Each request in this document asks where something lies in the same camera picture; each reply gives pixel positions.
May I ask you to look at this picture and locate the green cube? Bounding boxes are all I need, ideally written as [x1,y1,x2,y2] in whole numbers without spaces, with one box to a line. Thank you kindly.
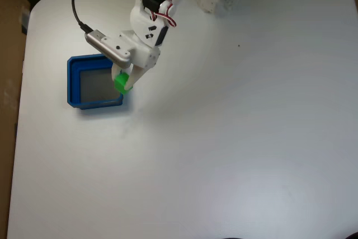
[114,73,134,95]

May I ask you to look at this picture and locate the blue open box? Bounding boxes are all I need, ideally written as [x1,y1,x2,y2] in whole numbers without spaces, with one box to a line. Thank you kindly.
[67,53,124,110]

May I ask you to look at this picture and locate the brown cardboard box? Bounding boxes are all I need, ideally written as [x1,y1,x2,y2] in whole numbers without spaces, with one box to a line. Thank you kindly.
[0,0,31,234]

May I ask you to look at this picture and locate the silver camera box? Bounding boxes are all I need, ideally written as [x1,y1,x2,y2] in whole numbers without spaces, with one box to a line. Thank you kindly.
[84,29,132,69]

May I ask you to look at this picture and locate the black camera cable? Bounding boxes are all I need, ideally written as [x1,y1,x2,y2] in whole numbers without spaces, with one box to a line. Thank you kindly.
[71,0,174,33]

